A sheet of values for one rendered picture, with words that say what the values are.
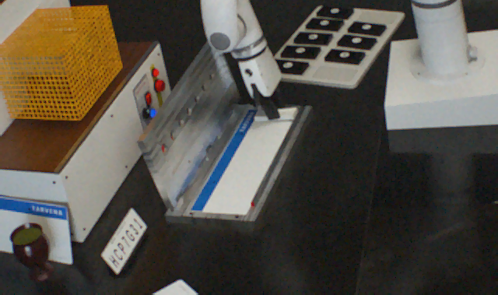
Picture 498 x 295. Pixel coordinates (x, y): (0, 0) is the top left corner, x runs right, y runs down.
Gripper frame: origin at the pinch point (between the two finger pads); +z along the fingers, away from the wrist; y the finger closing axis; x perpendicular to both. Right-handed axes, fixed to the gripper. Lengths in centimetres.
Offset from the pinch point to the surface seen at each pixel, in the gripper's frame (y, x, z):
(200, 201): -33.2, 7.3, 1.6
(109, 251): -56, 18, -4
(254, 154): -14.9, 1.3, 2.9
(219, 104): -5.3, 10.3, -6.0
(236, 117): -0.3, 10.4, 1.1
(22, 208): -51, 39, -14
